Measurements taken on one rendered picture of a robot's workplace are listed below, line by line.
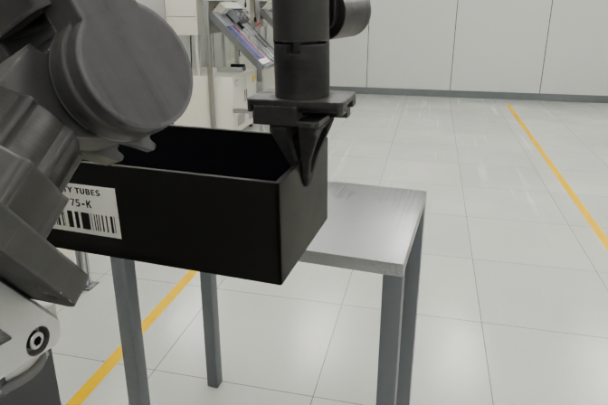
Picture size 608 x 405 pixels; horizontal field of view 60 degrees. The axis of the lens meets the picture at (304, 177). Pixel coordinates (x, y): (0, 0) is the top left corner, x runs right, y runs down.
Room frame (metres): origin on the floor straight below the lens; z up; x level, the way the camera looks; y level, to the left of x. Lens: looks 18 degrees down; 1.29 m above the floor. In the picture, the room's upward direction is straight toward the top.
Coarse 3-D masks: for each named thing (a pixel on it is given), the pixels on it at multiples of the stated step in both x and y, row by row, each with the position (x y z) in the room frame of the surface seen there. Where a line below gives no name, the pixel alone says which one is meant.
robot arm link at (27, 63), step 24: (24, 48) 0.29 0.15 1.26; (48, 48) 0.30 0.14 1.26; (0, 72) 0.29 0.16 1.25; (24, 72) 0.28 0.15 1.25; (48, 72) 0.29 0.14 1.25; (48, 96) 0.29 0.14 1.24; (72, 120) 0.29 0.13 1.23; (96, 144) 0.31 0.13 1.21; (120, 144) 0.31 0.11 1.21; (144, 144) 0.32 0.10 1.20
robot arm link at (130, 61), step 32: (0, 0) 0.31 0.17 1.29; (32, 0) 0.30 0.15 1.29; (64, 0) 0.29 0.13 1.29; (96, 0) 0.30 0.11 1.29; (128, 0) 0.32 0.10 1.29; (0, 32) 0.32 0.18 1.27; (32, 32) 0.35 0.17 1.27; (64, 32) 0.30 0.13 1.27; (96, 32) 0.29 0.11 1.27; (128, 32) 0.31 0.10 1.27; (160, 32) 0.33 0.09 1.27; (64, 64) 0.28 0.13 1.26; (96, 64) 0.29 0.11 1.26; (128, 64) 0.30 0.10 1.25; (160, 64) 0.32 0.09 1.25; (64, 96) 0.29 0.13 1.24; (96, 96) 0.28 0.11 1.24; (128, 96) 0.29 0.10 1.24; (160, 96) 0.31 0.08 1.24; (96, 128) 0.29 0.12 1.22; (128, 128) 0.29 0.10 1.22; (160, 128) 0.31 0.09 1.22
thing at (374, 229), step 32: (352, 192) 1.35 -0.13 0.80; (384, 192) 1.35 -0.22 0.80; (416, 192) 1.35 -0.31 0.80; (352, 224) 1.12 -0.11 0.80; (384, 224) 1.12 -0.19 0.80; (416, 224) 1.14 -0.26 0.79; (320, 256) 0.98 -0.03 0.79; (352, 256) 0.96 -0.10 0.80; (384, 256) 0.96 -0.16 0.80; (416, 256) 1.32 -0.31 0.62; (128, 288) 1.14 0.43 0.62; (384, 288) 0.94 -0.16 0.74; (416, 288) 1.32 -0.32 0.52; (128, 320) 1.14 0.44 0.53; (384, 320) 0.94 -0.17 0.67; (128, 352) 1.14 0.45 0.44; (384, 352) 0.94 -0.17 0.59; (128, 384) 1.14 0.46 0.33; (384, 384) 0.94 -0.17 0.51
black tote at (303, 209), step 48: (192, 144) 0.69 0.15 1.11; (240, 144) 0.67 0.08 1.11; (96, 192) 0.54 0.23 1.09; (144, 192) 0.52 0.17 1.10; (192, 192) 0.50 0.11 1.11; (240, 192) 0.48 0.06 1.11; (288, 192) 0.49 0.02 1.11; (48, 240) 0.57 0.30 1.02; (96, 240) 0.54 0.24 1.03; (144, 240) 0.52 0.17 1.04; (192, 240) 0.50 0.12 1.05; (240, 240) 0.49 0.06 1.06; (288, 240) 0.49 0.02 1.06
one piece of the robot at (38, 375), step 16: (48, 304) 0.40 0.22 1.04; (48, 352) 0.38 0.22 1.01; (32, 368) 0.36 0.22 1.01; (48, 368) 0.38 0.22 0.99; (0, 384) 0.33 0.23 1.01; (16, 384) 0.34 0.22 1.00; (32, 384) 0.36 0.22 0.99; (48, 384) 0.37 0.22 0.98; (0, 400) 0.33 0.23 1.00; (16, 400) 0.34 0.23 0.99; (32, 400) 0.36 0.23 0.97; (48, 400) 0.37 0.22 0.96
